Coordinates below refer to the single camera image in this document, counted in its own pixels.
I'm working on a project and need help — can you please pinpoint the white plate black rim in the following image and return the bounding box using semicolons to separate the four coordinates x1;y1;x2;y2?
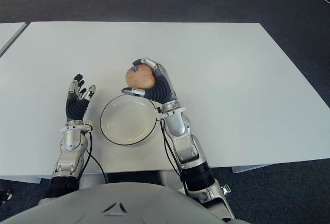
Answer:
100;94;157;147

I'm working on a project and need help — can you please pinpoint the white table foot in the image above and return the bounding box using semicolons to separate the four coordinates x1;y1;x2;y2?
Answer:
0;176;42;185
231;164;269;173

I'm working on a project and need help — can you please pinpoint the robot left hand black silver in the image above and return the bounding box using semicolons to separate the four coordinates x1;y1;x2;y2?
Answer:
65;73;97;121

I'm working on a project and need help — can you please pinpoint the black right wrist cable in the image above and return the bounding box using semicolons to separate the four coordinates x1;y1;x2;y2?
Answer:
159;119;188;191

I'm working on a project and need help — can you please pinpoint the black caster wheel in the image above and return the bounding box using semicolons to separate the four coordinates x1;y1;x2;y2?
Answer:
0;189;13;205

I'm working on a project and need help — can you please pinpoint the white robot waist part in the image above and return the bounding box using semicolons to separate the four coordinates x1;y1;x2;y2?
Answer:
158;169;185;191

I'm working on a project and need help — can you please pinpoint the white side table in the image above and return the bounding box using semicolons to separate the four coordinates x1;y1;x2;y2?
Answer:
0;22;26;57

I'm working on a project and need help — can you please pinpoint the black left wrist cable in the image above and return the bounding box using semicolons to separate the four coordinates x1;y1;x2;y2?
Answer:
84;128;108;183

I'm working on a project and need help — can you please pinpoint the yellow red apple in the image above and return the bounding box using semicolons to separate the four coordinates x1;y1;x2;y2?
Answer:
125;63;156;90

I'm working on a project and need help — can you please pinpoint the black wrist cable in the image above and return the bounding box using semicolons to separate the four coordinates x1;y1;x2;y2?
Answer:
84;128;108;183
159;119;188;191

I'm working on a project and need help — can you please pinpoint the robot right hand black silver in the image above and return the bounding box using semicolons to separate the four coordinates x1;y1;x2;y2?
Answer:
121;57;178;106

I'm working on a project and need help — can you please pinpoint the grey robot torso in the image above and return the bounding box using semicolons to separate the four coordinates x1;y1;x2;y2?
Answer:
0;182;227;224

